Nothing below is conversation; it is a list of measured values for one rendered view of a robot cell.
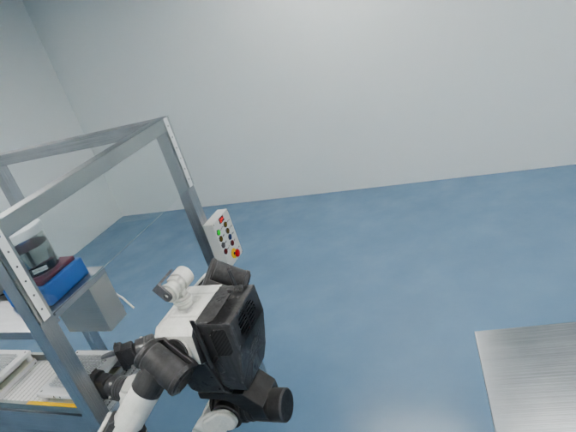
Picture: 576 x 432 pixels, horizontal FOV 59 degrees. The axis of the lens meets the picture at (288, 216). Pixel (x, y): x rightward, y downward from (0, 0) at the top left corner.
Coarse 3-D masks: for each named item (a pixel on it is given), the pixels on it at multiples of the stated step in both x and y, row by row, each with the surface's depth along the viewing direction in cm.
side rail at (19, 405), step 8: (0, 400) 204; (8, 400) 202; (16, 400) 200; (8, 408) 203; (16, 408) 201; (24, 408) 199; (32, 408) 197; (40, 408) 195; (48, 408) 193; (56, 408) 191; (64, 408) 189; (72, 408) 187
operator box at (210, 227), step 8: (216, 216) 251; (224, 216) 253; (208, 224) 245; (216, 224) 246; (208, 232) 246; (216, 232) 245; (224, 232) 252; (208, 240) 248; (216, 240) 247; (224, 240) 251; (216, 248) 249; (232, 248) 258; (240, 248) 265; (216, 256) 252; (224, 256) 250; (232, 264) 256
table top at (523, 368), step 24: (480, 336) 169; (504, 336) 166; (528, 336) 163; (552, 336) 160; (480, 360) 160; (504, 360) 157; (528, 360) 154; (552, 360) 152; (504, 384) 149; (528, 384) 146; (552, 384) 144; (504, 408) 142; (528, 408) 139; (552, 408) 137
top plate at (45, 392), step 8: (80, 352) 212; (88, 352) 210; (96, 352) 208; (104, 352) 207; (112, 360) 200; (104, 368) 197; (56, 376) 201; (48, 384) 198; (40, 392) 195; (48, 392) 193; (56, 392) 192; (64, 392) 190
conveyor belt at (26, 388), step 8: (32, 368) 226; (40, 368) 224; (48, 368) 222; (136, 368) 206; (24, 376) 221; (32, 376) 219; (40, 376) 217; (48, 376) 216; (16, 384) 217; (24, 384) 216; (32, 384) 214; (40, 384) 212; (8, 392) 214; (16, 392) 212; (24, 392) 211; (32, 392) 209; (24, 400) 205; (32, 400) 204; (40, 400) 202; (104, 400) 191; (112, 400) 192; (112, 408) 192
